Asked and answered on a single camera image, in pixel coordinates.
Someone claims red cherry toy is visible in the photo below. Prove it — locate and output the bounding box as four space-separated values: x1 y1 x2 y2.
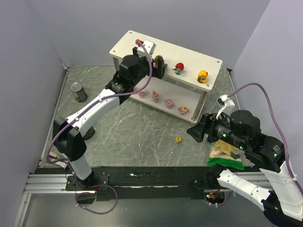
172 62 184 75

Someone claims pink toy with green hat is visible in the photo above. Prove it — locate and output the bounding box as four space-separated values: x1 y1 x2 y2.
178 106 189 115

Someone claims pink white toy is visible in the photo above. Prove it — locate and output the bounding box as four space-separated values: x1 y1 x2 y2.
151 91 159 103
138 89 148 98

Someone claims pink toy with blue bows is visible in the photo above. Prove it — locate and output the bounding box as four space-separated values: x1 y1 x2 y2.
164 99 174 109

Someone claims yellow duck burger toy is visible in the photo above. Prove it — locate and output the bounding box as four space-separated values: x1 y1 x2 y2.
197 70 208 83

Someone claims olive brown pink toy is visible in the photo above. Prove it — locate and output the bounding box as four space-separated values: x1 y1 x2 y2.
153 60 158 69

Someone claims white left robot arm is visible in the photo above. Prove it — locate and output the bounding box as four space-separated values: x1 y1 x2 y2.
51 41 167 188

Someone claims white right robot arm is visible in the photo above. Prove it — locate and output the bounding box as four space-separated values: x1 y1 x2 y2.
187 110 303 227

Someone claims two-tier white wooden shelf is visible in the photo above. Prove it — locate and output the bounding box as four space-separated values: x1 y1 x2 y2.
109 30 223 124

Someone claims small yellow blue toy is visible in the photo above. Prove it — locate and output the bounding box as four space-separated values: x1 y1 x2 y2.
175 137 182 144

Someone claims green cassava chips bag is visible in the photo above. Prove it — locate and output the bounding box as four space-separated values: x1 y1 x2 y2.
207 140 244 170

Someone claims small dark metal can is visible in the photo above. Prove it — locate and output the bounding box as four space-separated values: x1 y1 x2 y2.
70 82 88 102

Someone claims brown snack packet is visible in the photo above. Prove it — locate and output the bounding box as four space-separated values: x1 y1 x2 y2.
47 152 68 170

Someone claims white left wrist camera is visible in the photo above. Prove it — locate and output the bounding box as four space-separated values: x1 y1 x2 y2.
135 39 156 57

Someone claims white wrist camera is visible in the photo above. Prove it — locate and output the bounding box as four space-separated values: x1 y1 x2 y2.
216 95 235 119
135 39 156 57

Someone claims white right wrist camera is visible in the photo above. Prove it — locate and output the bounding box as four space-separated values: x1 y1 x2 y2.
216 95 235 119

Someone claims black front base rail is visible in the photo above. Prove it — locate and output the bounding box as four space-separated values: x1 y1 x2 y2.
65 166 220 201

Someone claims lower purple cable loop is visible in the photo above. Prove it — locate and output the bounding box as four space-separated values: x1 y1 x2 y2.
75 184 118 215

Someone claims aluminium frame rail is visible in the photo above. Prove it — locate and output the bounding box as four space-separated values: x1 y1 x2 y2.
23 174 67 194

